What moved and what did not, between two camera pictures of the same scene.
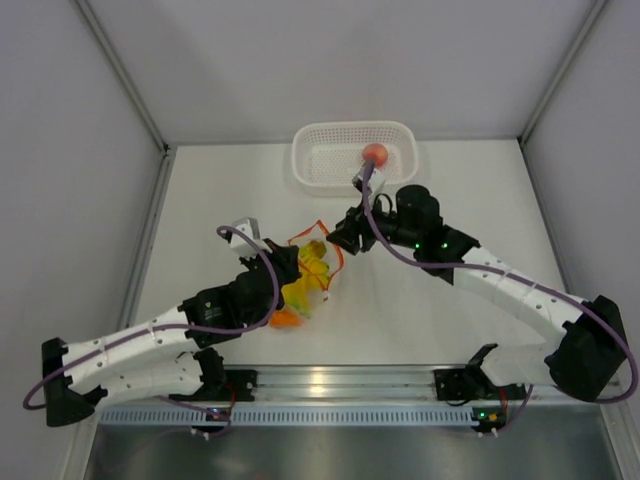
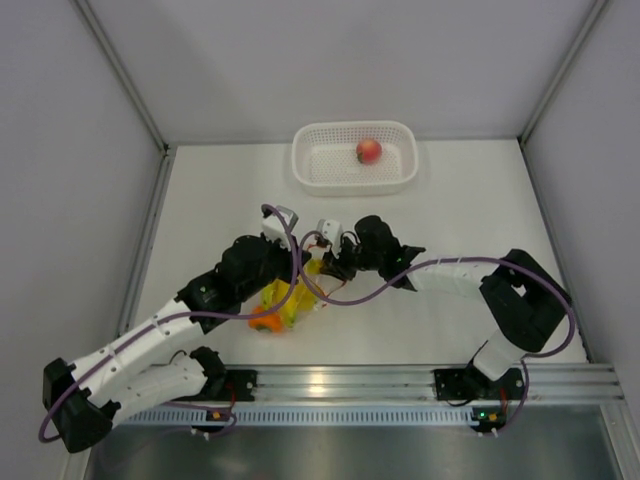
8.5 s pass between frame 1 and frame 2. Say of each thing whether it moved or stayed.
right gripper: moved
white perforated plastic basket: stayed
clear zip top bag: moved
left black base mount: stayed
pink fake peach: moved
